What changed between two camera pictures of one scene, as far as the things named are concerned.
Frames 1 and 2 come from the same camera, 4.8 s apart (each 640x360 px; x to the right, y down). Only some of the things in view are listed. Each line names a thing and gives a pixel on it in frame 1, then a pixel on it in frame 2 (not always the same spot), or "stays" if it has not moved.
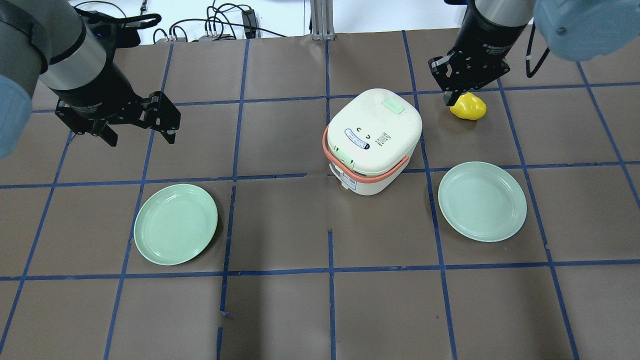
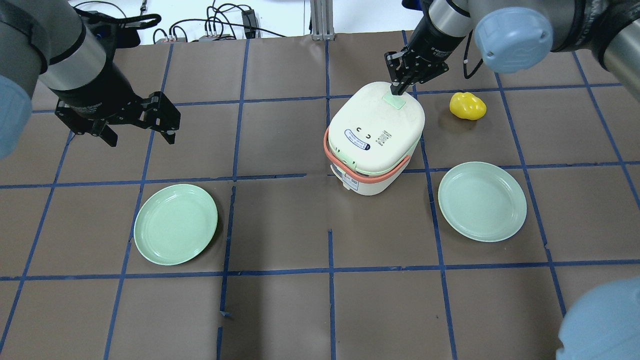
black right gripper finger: x=442 y=68 -> x=397 y=75
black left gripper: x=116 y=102 stays
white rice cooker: x=369 y=137 stays
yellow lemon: x=469 y=106 stays
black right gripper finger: x=462 y=81 -> x=405 y=83
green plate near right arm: x=482 y=201 stays
